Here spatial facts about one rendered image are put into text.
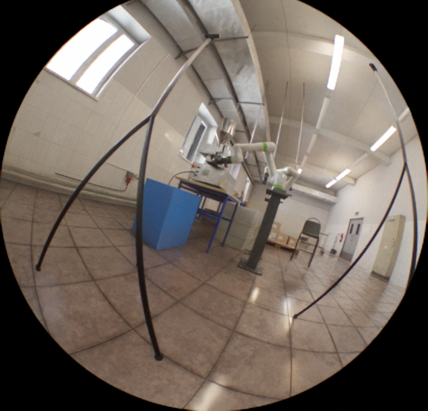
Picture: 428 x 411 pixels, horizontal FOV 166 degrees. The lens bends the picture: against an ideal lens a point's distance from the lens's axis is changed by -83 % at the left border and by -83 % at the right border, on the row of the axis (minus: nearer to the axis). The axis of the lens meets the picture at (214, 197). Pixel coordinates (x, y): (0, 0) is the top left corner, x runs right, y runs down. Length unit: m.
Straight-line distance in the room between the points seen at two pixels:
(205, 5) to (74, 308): 3.60
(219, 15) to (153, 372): 3.68
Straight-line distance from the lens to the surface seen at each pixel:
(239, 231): 2.38
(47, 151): 2.33
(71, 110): 2.38
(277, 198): 1.69
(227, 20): 3.18
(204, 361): 0.68
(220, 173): 1.79
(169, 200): 1.29
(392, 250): 5.58
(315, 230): 3.38
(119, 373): 0.60
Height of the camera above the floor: 0.57
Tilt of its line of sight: 3 degrees up
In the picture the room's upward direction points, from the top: 19 degrees clockwise
